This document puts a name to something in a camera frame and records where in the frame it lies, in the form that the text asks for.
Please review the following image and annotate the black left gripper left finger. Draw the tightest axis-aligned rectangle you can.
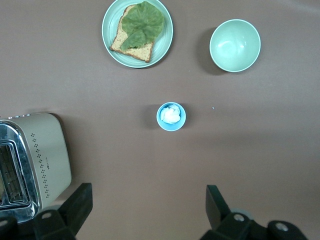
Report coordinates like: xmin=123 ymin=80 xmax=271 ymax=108
xmin=33 ymin=182 xmax=94 ymax=240

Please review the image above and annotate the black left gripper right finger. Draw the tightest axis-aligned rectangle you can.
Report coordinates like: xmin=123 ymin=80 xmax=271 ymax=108
xmin=199 ymin=184 xmax=270 ymax=240

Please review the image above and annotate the blue plastic cup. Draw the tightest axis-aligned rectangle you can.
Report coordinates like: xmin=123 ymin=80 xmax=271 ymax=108
xmin=156 ymin=101 xmax=187 ymax=132

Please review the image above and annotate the beige and chrome toaster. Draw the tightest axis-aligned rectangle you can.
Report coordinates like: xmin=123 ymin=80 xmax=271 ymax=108
xmin=0 ymin=112 xmax=73 ymax=224

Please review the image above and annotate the crumpled white tissue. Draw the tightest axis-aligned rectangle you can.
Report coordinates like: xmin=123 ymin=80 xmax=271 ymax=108
xmin=160 ymin=104 xmax=182 ymax=125

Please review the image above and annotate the pale green bowl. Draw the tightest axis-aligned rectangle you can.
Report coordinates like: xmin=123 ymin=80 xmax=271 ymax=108
xmin=209 ymin=19 xmax=262 ymax=73

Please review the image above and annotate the brown bread slice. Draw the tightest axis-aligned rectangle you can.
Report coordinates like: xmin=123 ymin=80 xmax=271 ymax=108
xmin=109 ymin=4 xmax=155 ymax=63

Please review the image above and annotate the pale green plate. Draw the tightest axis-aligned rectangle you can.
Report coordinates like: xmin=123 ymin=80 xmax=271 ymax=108
xmin=101 ymin=0 xmax=174 ymax=69

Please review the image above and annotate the green lettuce leaf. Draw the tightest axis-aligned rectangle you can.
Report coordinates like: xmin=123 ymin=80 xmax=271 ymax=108
xmin=120 ymin=1 xmax=165 ymax=51

